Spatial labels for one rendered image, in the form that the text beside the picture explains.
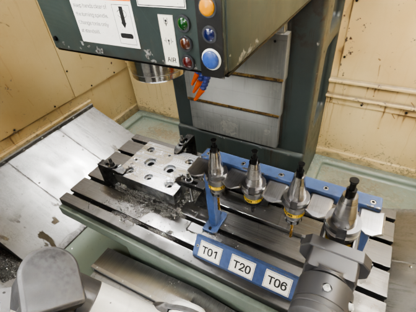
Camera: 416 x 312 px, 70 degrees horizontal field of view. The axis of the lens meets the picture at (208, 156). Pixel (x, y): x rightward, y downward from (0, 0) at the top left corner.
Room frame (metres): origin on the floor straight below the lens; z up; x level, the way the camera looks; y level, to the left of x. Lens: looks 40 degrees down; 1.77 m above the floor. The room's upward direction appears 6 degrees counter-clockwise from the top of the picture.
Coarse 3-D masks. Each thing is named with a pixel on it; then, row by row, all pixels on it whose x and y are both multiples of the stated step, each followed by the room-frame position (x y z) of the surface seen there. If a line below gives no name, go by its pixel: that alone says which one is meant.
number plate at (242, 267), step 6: (234, 258) 0.49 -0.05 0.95; (240, 258) 0.48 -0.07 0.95; (234, 264) 0.48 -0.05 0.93; (240, 264) 0.47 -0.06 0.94; (246, 264) 0.47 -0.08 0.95; (252, 264) 0.46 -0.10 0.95; (234, 270) 0.47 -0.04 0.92; (240, 270) 0.46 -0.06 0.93; (246, 270) 0.46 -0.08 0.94; (252, 270) 0.45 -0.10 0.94; (246, 276) 0.44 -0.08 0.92; (252, 276) 0.44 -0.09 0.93
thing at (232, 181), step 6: (234, 168) 0.60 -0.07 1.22; (228, 174) 0.58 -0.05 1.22; (234, 174) 0.58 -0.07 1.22; (240, 174) 0.58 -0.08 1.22; (222, 180) 0.56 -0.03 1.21; (228, 180) 0.56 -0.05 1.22; (234, 180) 0.56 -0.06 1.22; (240, 180) 0.55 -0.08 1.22; (228, 186) 0.54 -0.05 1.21; (234, 186) 0.53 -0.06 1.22; (240, 186) 0.53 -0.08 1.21
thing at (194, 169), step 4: (196, 160) 0.65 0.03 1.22; (200, 160) 0.65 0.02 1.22; (204, 160) 0.65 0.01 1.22; (208, 160) 0.65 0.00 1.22; (192, 164) 0.64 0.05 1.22; (196, 164) 0.64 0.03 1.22; (200, 164) 0.63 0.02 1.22; (204, 164) 0.63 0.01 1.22; (188, 168) 0.62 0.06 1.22; (192, 168) 0.62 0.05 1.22; (196, 168) 0.62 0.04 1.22; (200, 168) 0.62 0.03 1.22; (204, 168) 0.61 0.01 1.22; (188, 172) 0.61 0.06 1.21; (192, 172) 0.60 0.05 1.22; (196, 172) 0.60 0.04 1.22; (200, 172) 0.60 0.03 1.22
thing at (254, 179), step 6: (258, 162) 0.53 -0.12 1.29; (252, 168) 0.52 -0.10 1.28; (258, 168) 0.52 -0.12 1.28; (246, 174) 0.53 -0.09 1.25; (252, 174) 0.52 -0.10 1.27; (258, 174) 0.52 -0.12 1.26; (246, 180) 0.53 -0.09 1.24; (252, 180) 0.52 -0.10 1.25; (258, 180) 0.52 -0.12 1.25; (252, 186) 0.51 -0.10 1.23; (258, 186) 0.51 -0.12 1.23
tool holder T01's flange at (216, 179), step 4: (224, 168) 0.59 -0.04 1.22; (204, 172) 0.59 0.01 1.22; (208, 172) 0.59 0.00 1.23; (224, 172) 0.58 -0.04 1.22; (208, 176) 0.58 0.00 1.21; (212, 176) 0.57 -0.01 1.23; (216, 176) 0.57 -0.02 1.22; (220, 176) 0.57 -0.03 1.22; (224, 176) 0.57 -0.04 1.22; (208, 180) 0.58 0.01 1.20; (212, 180) 0.57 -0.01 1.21; (216, 180) 0.56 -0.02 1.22; (220, 180) 0.57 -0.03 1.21
